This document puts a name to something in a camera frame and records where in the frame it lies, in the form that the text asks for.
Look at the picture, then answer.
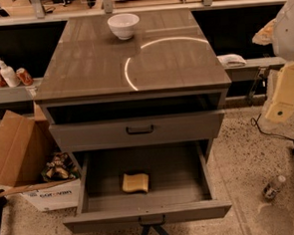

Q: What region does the open middle drawer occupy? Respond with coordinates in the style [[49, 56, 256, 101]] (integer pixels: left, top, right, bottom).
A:
[[64, 141, 231, 234]]

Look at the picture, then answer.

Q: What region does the brown cardboard box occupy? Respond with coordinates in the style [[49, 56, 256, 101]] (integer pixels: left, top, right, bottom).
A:
[[0, 111, 80, 212]]

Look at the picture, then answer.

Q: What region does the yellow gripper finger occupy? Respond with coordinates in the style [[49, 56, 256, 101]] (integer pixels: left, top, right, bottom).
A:
[[265, 62, 294, 123], [252, 19, 276, 46]]

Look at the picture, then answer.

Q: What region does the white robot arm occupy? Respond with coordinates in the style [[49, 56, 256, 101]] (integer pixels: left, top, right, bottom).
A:
[[252, 0, 294, 123]]

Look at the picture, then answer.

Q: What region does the grey drawer cabinet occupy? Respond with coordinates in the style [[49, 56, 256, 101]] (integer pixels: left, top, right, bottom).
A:
[[29, 5, 241, 235]]

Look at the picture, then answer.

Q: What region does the colourful toy in box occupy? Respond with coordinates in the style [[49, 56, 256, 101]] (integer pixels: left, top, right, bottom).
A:
[[41, 152, 80, 182]]

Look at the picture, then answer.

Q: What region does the yellow sponge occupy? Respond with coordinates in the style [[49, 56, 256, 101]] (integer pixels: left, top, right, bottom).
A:
[[122, 173, 149, 193]]

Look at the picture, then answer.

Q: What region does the black power cable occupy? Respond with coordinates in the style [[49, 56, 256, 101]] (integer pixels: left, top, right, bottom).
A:
[[250, 111, 294, 145]]

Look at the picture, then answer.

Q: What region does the clear plastic bottle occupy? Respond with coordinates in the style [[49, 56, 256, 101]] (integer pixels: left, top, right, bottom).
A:
[[262, 175, 287, 201]]

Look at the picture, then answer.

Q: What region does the right red soda can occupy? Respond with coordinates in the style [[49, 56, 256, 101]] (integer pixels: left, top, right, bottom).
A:
[[15, 68, 34, 86]]

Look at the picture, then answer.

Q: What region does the white pump bottle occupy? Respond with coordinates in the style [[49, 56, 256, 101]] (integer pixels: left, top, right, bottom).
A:
[[0, 57, 20, 88]]

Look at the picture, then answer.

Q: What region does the closed top drawer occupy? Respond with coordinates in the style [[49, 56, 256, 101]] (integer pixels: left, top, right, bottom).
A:
[[49, 110, 224, 152]]

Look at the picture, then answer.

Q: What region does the white ceramic bowl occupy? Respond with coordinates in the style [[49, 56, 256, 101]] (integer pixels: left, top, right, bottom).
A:
[[108, 13, 140, 40]]

